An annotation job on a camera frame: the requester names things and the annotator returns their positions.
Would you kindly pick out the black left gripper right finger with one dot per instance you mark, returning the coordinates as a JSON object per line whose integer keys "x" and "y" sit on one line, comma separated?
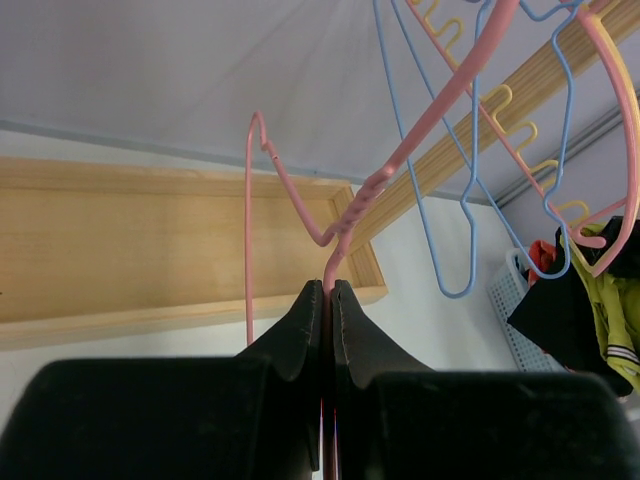
{"x": 398, "y": 419}

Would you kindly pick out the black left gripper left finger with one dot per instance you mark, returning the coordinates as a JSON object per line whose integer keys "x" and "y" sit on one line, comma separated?
{"x": 251, "y": 416}

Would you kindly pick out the yellow-green trousers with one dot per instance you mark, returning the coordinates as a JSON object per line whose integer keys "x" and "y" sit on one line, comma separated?
{"x": 614, "y": 300}

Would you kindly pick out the pink plastic hanger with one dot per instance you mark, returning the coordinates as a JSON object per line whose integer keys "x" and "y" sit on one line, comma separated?
{"x": 598, "y": 184}

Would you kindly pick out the white laundry basket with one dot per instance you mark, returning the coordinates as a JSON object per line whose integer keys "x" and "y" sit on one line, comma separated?
{"x": 507, "y": 291}

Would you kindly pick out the black clothes pile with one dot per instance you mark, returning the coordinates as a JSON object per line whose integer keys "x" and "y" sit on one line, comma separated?
{"x": 559, "y": 319}

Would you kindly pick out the red garment in basket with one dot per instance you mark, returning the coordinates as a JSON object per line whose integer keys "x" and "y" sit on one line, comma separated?
{"x": 543, "y": 256}

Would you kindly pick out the wooden clothes rack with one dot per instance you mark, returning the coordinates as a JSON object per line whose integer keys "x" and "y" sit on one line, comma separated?
{"x": 94, "y": 249}

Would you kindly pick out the light blue wire hanger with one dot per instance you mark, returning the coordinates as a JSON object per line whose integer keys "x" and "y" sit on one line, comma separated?
{"x": 423, "y": 182}
{"x": 555, "y": 125}

